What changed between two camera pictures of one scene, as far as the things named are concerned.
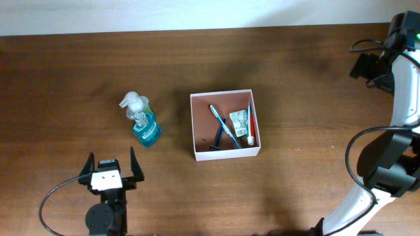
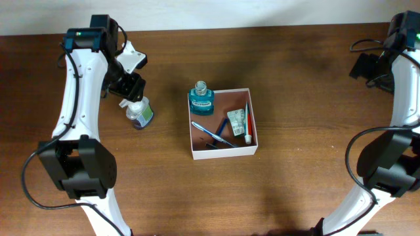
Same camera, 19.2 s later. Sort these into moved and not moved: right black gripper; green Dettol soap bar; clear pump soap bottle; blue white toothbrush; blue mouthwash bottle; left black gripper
Moved: blue mouthwash bottle; left black gripper; blue white toothbrush
Not moved: green Dettol soap bar; clear pump soap bottle; right black gripper
